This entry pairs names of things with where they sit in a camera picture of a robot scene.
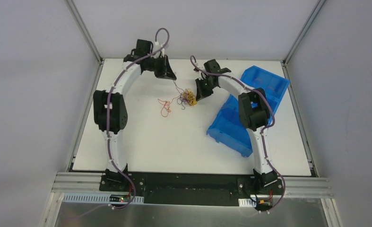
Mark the orange purple cable bundle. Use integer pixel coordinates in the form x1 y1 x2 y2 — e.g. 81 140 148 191
177 89 199 110

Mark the red thin cable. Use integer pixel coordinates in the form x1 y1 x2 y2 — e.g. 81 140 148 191
253 76 275 95
157 97 178 118

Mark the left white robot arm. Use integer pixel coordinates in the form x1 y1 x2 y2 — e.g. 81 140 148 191
93 39 177 191

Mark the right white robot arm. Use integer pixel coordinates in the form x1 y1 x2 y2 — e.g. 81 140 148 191
190 55 280 194

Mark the blue plastic compartment bin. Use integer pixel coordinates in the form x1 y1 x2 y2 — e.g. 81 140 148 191
206 66 290 157

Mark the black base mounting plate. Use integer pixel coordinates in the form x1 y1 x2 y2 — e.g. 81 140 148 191
99 171 284 207

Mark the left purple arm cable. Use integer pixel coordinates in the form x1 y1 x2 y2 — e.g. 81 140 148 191
105 27 170 210

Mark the aluminium frame rail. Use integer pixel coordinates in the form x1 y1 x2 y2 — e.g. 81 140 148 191
52 172 334 199

